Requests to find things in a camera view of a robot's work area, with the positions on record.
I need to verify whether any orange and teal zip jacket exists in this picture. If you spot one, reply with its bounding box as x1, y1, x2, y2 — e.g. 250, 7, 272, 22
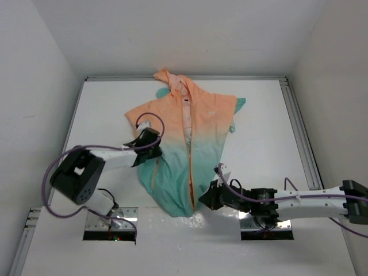
125, 69, 246, 217

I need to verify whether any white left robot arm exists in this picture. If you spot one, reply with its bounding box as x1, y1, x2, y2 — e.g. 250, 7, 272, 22
50, 127, 162, 216

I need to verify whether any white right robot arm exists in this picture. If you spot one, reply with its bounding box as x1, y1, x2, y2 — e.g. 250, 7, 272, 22
199, 180, 367, 227

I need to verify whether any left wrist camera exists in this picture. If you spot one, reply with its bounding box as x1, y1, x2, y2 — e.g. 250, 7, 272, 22
136, 120, 151, 136

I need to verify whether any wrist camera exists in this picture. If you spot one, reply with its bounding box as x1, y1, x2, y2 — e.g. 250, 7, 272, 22
136, 120, 151, 136
214, 164, 231, 187

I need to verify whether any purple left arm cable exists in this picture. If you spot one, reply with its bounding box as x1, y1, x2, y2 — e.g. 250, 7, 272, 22
42, 113, 166, 239

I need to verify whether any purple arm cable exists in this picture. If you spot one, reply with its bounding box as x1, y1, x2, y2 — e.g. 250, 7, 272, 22
217, 162, 368, 239
42, 113, 166, 239

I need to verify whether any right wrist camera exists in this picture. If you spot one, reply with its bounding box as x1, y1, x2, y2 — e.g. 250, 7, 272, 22
214, 164, 231, 187

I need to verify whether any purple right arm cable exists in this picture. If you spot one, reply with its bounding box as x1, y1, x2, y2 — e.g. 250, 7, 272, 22
217, 162, 368, 239

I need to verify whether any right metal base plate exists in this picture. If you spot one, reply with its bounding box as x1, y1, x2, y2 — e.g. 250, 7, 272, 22
238, 211, 292, 232

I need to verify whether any metal base plate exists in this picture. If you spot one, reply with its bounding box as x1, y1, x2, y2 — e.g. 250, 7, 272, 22
85, 207, 138, 231
238, 211, 292, 232

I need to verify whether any aluminium frame rail back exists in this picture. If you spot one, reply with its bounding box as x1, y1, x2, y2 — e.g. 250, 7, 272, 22
85, 75, 288, 82

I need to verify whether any aluminium frame rail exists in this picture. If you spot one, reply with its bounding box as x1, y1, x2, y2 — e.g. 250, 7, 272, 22
1, 82, 84, 275
279, 79, 324, 190
85, 75, 288, 82

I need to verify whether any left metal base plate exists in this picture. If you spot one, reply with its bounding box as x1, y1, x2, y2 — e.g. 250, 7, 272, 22
85, 207, 138, 231

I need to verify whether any aluminium frame rail right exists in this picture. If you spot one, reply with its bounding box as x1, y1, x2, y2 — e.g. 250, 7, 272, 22
279, 79, 324, 190

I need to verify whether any aluminium frame rail left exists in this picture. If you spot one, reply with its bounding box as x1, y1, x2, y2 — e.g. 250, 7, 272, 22
1, 82, 84, 275

